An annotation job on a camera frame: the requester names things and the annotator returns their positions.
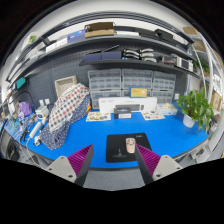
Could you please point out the green potted plant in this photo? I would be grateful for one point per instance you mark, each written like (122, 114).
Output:
(196, 105)

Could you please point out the teal plastic holder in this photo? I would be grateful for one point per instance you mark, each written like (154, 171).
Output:
(20, 83)

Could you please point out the clear plastic pack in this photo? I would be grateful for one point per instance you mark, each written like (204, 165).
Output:
(166, 109)

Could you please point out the red blue checkered cloth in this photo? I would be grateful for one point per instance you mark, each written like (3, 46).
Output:
(68, 105)

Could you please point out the black mouse pad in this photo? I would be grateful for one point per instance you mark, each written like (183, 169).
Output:
(116, 148)

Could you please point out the yellow card package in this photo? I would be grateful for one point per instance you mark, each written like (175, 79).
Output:
(138, 92)

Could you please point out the small dark box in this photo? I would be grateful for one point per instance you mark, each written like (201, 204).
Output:
(122, 113)

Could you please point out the white keyboard box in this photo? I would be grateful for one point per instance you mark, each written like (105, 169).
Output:
(106, 104)

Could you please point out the white woven basket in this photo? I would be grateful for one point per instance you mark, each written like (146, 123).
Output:
(65, 84)

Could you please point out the white shelf rack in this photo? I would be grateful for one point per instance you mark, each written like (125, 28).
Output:
(208, 66)

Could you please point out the navy polka dot cloth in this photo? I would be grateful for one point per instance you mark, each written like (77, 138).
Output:
(56, 138)

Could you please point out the small yellow plastic item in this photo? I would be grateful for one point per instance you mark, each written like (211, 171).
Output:
(88, 108)

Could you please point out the colourful printed leaflet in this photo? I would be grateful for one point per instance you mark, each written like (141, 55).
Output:
(152, 115)
(98, 116)

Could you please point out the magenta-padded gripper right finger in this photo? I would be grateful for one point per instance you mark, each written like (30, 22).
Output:
(165, 166)

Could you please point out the translucent pink computer mouse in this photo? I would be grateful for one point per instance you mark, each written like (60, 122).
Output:
(130, 145)

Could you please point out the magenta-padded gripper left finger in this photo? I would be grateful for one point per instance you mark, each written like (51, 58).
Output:
(63, 166)

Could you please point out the small white device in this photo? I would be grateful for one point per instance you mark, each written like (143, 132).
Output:
(42, 112)

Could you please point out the purple plastic item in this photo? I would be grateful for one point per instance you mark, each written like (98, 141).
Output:
(25, 109)

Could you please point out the grey drawer cabinet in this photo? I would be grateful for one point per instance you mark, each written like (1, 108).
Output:
(164, 81)
(105, 95)
(105, 80)
(163, 96)
(126, 93)
(137, 79)

